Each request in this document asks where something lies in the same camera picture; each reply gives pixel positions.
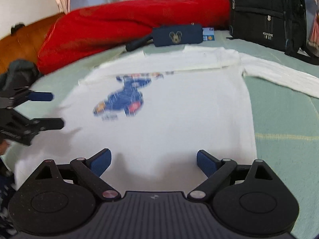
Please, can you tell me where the navy Mickey pencil case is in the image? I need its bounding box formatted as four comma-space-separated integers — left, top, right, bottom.
151, 24, 203, 47

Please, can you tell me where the black long pouch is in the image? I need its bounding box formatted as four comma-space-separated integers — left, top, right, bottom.
125, 34, 153, 52

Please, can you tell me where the red blanket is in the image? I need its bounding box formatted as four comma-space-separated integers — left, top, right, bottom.
36, 0, 230, 74

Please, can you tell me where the blue white small box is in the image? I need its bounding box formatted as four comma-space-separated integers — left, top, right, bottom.
202, 27, 215, 41

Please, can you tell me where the orange wooden headboard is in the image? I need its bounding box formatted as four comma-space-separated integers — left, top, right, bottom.
0, 13, 64, 73

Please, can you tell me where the white printed sweatshirt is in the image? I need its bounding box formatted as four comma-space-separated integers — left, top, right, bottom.
15, 46, 318, 193

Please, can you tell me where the dark grey garment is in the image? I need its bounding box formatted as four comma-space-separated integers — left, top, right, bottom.
0, 59, 43, 91

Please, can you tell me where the black backpack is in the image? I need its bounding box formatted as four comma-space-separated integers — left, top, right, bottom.
230, 0, 318, 65

